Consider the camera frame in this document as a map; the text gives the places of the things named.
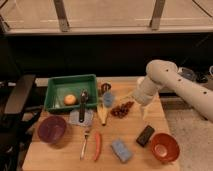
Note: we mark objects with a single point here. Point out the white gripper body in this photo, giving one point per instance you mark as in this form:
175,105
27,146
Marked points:
145,90

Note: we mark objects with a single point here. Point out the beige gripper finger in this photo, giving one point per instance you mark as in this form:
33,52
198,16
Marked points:
127,98
144,111

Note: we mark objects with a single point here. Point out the orange apple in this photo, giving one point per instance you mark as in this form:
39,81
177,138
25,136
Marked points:
70,99

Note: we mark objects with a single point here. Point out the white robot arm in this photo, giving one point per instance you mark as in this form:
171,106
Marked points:
162,73

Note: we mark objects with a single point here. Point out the orange bowl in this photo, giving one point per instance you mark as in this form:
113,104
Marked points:
164,148

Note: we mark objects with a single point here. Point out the glass bowl in background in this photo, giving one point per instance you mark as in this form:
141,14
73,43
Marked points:
187,73

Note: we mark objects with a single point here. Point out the purple bowl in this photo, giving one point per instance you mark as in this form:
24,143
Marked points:
52,129

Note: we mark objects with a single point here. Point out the dark red grapes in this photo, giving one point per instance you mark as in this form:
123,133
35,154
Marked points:
122,110

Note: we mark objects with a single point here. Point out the light blue small object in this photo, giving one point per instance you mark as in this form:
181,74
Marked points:
108,99

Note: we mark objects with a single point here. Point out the black rectangular block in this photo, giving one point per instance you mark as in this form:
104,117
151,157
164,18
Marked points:
145,135

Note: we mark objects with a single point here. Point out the yellow banana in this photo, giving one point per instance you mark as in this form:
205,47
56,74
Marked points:
102,113

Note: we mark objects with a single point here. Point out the black ice cream scoop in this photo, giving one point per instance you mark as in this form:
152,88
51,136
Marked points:
83,100

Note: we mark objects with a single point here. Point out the orange carrot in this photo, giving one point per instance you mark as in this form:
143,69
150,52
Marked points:
98,145

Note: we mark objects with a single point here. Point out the blue sponge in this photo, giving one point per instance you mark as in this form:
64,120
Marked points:
121,150

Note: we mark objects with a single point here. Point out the silver fork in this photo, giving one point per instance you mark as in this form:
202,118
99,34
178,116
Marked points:
86,135

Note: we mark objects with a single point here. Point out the grey cloth pad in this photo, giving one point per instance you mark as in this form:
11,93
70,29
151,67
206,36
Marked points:
74,118

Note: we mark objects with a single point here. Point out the green plastic bin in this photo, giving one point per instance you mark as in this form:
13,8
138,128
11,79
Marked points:
59,87

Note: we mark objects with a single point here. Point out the black chair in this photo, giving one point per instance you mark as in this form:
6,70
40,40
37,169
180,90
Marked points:
10,122

